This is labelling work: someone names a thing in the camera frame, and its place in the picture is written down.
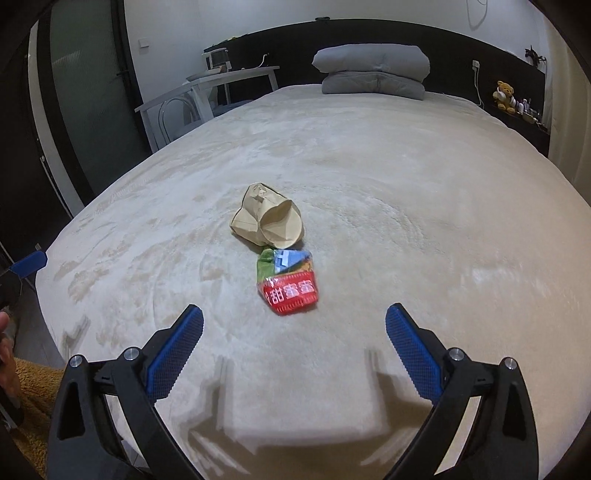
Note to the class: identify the small white appliance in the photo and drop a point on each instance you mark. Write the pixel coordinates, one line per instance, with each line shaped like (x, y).
(217, 60)

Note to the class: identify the cream curtain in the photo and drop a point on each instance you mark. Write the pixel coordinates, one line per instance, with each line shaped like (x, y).
(570, 114)

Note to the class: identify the red green snack bag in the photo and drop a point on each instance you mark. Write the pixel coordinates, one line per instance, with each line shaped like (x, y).
(285, 278)

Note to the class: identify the left hand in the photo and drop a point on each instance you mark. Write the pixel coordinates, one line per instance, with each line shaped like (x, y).
(9, 379)

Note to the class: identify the crumpled beige paper cup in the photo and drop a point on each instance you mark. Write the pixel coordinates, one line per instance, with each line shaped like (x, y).
(268, 218)

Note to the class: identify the black figurine on headboard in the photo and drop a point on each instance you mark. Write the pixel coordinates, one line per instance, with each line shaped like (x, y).
(535, 58)

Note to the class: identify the white desk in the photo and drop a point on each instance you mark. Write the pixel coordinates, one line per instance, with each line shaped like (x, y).
(199, 88)

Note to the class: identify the upper grey pillow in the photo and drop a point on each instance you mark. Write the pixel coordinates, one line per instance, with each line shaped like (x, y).
(403, 60)

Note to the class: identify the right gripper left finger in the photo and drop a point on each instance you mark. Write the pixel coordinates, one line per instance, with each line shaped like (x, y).
(168, 350)

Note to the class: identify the dark glass door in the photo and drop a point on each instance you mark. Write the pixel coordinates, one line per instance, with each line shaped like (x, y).
(84, 95)

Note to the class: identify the black nightstand with clutter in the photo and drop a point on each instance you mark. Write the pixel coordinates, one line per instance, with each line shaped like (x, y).
(535, 133)

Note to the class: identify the brown teddy bear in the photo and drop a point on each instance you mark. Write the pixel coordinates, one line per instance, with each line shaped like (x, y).
(504, 97)

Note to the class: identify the white metal chair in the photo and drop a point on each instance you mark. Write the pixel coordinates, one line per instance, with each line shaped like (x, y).
(190, 118)

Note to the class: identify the black headboard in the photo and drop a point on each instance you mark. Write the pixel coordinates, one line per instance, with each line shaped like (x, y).
(459, 65)

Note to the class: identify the beige plush bed blanket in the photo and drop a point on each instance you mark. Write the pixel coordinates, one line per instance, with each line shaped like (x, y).
(430, 203)

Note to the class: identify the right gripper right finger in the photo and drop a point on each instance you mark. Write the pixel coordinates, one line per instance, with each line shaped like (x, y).
(419, 350)

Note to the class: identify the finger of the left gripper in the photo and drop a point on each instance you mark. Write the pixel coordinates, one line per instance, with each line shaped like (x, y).
(30, 264)

